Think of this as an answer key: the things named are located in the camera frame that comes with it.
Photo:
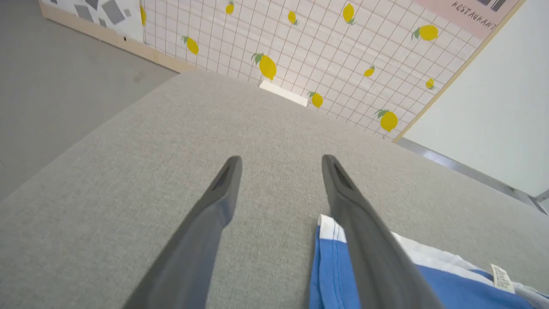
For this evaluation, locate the blue and white garment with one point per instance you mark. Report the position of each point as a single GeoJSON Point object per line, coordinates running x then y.
{"type": "Point", "coordinates": [334, 274]}

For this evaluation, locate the grey fabric sofa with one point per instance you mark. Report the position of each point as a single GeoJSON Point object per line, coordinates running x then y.
{"type": "Point", "coordinates": [279, 137]}

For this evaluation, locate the grey metal support bar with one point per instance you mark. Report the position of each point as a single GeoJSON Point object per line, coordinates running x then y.
{"type": "Point", "coordinates": [472, 171]}

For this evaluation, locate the white poster with grey shapes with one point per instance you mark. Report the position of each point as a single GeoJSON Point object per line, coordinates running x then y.
{"type": "Point", "coordinates": [107, 13]}

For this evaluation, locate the pink restaurant poster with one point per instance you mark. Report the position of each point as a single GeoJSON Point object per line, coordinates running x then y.
{"type": "Point", "coordinates": [467, 13]}

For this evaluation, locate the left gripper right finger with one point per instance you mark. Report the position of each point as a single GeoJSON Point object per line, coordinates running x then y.
{"type": "Point", "coordinates": [373, 257]}

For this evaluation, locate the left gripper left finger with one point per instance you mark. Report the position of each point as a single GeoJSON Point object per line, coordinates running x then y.
{"type": "Point", "coordinates": [197, 240]}

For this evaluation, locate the lemon print partition panel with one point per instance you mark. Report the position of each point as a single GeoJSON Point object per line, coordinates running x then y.
{"type": "Point", "coordinates": [326, 47]}

